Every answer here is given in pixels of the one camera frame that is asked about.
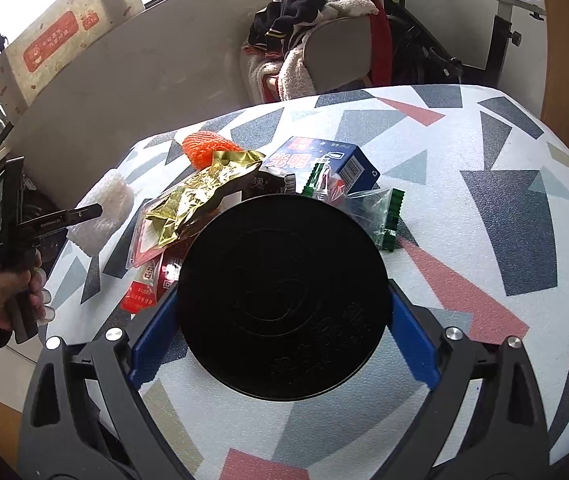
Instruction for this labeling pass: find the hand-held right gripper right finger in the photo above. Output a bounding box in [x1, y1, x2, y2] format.
[387, 279, 551, 480]

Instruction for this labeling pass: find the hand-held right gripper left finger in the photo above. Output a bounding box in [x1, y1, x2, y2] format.
[17, 289, 190, 480]

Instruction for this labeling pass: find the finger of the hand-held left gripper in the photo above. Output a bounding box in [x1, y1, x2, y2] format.
[18, 203, 104, 242]
[1, 157, 26, 242]

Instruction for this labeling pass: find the white foam fruit net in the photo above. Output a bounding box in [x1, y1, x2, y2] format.
[67, 170, 135, 257]

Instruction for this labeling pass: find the red round packet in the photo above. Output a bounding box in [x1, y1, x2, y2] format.
[121, 250, 186, 315]

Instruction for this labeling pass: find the clear red-printed plastic packet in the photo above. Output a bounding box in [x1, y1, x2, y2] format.
[127, 199, 168, 269]

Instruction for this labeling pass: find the gold foil snack bag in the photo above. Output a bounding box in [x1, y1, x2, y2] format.
[144, 150, 268, 252]

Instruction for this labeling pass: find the clear green-edged wrapper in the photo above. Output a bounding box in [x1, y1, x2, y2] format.
[343, 187, 406, 254]

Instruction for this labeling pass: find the black round lid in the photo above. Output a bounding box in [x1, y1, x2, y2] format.
[178, 197, 396, 402]

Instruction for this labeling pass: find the orange foam fruit net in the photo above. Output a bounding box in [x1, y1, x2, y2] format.
[180, 131, 243, 171]

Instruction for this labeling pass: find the small clear green wrapper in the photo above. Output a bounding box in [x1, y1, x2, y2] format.
[301, 159, 350, 202]

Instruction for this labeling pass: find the black snack packet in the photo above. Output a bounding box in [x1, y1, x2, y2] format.
[243, 167, 298, 202]

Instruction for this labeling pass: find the blue carton box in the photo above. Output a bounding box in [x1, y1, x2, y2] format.
[264, 136, 381, 196]

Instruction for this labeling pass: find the patterned geometric tablecloth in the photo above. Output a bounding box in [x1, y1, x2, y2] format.
[39, 84, 569, 480]

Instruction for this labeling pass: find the cardboard panel with red print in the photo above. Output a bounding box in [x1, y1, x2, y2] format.
[0, 0, 146, 107]

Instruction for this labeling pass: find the white fleecy blanket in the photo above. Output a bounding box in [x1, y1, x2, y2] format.
[243, 49, 316, 105]

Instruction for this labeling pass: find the black exercise bike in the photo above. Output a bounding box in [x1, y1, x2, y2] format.
[379, 0, 547, 87]

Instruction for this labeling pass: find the beige chair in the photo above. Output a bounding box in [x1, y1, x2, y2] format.
[241, 0, 391, 107]

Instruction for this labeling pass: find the black garment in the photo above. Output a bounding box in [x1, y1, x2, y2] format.
[248, 0, 326, 55]

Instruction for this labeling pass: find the red garment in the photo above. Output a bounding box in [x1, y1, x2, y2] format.
[363, 0, 393, 87]

